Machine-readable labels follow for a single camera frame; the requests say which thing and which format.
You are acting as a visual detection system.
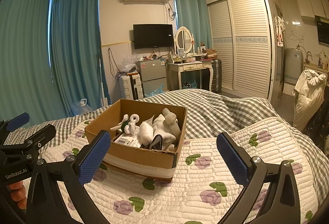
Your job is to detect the dark grey-trimmed sock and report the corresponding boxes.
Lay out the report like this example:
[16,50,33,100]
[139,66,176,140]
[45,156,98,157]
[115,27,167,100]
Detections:
[148,135,165,150]

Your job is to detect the dark floral garment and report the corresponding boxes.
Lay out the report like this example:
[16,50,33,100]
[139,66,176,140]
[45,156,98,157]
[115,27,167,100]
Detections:
[303,99,329,153]

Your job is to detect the white fuzzy flower toy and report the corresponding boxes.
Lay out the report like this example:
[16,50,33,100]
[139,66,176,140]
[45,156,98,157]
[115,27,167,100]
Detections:
[110,114,140,135]

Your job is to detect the clear plastic bag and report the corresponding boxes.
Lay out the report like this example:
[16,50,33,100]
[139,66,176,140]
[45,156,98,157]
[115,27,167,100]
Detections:
[120,54,138,73]

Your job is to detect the grey mini fridge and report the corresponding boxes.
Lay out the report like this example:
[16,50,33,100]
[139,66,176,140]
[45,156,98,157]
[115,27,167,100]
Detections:
[136,58,168,98]

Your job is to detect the wide teal curtain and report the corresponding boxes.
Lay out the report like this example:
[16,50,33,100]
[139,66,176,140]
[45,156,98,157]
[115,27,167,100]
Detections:
[0,0,56,122]

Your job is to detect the white garment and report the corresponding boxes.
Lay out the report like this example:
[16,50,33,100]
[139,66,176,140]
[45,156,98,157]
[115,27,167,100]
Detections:
[293,69,326,132]

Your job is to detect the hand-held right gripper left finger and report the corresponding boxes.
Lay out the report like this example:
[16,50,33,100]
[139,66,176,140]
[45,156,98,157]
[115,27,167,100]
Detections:
[26,130,111,224]

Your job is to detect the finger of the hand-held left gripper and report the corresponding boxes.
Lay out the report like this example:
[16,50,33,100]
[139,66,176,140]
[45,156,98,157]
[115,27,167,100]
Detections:
[0,124,56,163]
[0,112,30,135]

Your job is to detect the white louvred wardrobe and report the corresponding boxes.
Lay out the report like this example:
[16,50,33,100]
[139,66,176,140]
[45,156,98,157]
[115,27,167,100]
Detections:
[206,0,277,102]

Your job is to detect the white suitcase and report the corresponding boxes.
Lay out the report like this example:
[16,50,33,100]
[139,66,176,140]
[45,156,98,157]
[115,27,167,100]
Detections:
[119,74,144,101]

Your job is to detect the quilted floral blanket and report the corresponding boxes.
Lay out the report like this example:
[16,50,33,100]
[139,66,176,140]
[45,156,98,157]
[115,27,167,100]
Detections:
[41,116,325,224]

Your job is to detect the dark suitcase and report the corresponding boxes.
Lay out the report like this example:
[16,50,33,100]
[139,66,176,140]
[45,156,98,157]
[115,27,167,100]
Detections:
[209,59,223,94]

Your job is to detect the white oval vanity mirror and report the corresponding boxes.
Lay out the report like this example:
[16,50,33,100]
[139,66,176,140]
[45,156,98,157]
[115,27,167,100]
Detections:
[175,26,194,55]

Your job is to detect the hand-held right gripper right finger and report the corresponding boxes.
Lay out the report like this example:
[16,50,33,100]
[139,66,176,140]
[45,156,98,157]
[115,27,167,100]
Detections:
[216,132,301,224]

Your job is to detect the brown cardboard box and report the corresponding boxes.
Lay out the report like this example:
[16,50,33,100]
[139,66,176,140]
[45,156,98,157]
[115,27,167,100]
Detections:
[84,99,188,179]

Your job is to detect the black wall television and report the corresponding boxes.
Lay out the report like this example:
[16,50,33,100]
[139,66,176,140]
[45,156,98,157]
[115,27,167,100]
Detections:
[133,24,174,49]

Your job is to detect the person's left hand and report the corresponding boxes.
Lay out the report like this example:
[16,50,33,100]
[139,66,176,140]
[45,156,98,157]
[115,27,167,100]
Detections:
[5,180,28,210]

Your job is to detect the hanging pink clothes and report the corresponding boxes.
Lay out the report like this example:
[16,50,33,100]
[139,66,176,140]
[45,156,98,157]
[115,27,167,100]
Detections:
[275,16,285,47]

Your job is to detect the white sock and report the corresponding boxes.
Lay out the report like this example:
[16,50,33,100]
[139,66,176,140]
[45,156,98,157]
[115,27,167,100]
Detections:
[152,108,182,149]

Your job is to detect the small cardboard box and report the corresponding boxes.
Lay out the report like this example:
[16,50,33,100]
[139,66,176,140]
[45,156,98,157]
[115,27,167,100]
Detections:
[203,48,218,59]

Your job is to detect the narrow teal curtain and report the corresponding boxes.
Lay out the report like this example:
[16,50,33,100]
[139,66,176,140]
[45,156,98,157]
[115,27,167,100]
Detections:
[172,0,213,52]

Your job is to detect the black range hood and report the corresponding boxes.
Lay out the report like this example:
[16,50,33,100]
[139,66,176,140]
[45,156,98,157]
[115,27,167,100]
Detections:
[315,16,329,46]

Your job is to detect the white wall cabinets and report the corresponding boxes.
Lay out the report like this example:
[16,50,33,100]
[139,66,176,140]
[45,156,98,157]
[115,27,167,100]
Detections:
[295,0,329,22]

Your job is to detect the white dressing table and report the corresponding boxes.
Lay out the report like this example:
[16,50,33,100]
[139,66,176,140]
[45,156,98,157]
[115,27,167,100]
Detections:
[167,61,214,93]

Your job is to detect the blue plastic bag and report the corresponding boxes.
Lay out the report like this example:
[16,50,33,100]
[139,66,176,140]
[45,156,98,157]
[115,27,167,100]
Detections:
[144,83,165,98]

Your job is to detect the dark wall cables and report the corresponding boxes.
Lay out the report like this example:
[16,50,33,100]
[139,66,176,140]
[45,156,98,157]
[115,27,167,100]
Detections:
[108,48,122,79]

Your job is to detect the clear water jug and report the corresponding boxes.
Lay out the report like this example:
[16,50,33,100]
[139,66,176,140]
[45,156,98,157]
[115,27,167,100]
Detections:
[72,98,93,115]

